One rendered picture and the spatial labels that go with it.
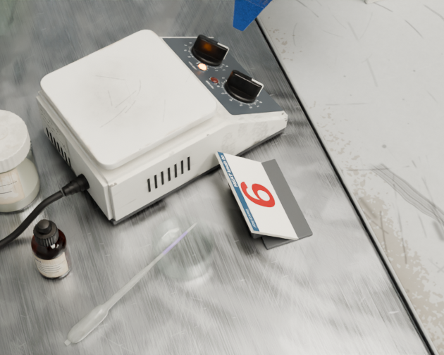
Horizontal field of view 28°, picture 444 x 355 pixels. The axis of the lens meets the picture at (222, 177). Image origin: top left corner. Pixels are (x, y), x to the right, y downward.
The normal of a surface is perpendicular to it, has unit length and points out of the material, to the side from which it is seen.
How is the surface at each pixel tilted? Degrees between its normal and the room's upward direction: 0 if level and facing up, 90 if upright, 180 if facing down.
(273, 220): 40
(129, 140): 0
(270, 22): 0
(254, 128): 90
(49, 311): 0
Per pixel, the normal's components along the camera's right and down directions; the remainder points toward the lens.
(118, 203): 0.57, 0.67
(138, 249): 0.01, -0.58
